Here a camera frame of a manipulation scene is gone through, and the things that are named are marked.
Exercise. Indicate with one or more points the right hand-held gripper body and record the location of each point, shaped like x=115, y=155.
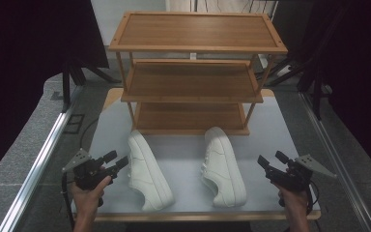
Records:
x=294, y=177

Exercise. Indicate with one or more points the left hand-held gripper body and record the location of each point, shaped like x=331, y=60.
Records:
x=88, y=172

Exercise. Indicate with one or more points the white leather sneaker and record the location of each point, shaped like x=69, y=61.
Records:
x=148, y=174
x=223, y=167

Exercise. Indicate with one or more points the wooden three-tier shoe rack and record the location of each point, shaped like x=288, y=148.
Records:
x=191, y=80

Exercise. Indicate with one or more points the person's right hand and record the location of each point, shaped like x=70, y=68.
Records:
x=294, y=201

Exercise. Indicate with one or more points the person's left hand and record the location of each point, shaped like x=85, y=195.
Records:
x=87, y=198

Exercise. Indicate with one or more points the black floor socket plate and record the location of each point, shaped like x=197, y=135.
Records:
x=74, y=124

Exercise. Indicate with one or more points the black metal stand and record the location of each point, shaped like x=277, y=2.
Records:
x=315, y=93
x=67, y=87

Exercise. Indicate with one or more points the dark curtain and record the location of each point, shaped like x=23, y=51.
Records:
x=360, y=80
x=22, y=64

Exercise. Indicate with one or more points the aluminium floor rail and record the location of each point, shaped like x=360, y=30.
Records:
x=338, y=161
x=42, y=161

